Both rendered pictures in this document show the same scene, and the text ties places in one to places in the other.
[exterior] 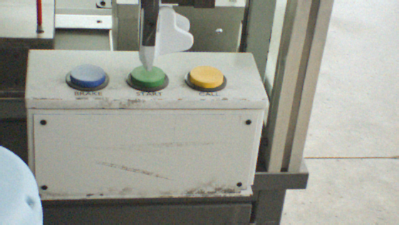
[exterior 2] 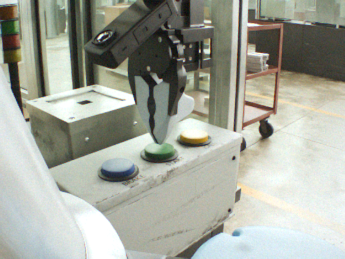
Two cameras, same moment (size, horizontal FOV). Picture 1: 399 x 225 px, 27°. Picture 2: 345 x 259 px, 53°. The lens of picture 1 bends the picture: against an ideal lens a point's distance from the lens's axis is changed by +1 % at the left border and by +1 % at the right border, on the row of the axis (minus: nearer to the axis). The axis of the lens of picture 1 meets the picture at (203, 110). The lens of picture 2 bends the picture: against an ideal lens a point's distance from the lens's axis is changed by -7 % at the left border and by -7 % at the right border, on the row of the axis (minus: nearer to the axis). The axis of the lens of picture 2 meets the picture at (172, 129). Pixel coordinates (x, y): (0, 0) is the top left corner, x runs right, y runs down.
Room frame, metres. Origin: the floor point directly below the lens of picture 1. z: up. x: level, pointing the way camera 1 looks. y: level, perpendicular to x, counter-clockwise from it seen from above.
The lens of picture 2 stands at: (0.45, 0.31, 1.11)
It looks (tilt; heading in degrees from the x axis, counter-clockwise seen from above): 21 degrees down; 325
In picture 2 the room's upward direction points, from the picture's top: straight up
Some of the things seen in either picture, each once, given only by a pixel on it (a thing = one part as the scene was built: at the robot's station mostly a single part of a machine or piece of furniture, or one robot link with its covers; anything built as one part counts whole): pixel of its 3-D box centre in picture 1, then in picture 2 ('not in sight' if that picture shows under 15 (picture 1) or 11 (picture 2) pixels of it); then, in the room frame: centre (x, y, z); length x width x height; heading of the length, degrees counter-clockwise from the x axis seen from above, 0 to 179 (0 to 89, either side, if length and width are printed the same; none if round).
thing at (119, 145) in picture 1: (143, 124); (153, 198); (0.84, 0.07, 0.82); 0.28 x 0.11 x 0.15; 101
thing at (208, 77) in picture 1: (205, 80); (194, 139); (0.84, 0.00, 0.90); 0.04 x 0.04 x 0.02
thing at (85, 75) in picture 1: (87, 80); (117, 171); (0.81, 0.14, 0.90); 0.04 x 0.04 x 0.02
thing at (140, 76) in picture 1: (147, 80); (159, 154); (0.82, 0.07, 0.90); 0.04 x 0.04 x 0.02
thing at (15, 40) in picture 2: not in sight; (10, 41); (1.29, 0.17, 1.02); 0.05 x 0.04 x 0.03; 11
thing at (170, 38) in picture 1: (167, 41); (177, 110); (0.81, 0.05, 0.96); 0.06 x 0.03 x 0.09; 101
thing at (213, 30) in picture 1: (172, 23); (87, 136); (1.11, 0.06, 0.82); 0.18 x 0.18 x 0.15; 11
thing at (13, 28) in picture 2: not in sight; (9, 26); (1.29, 0.17, 1.05); 0.05 x 0.04 x 0.03; 11
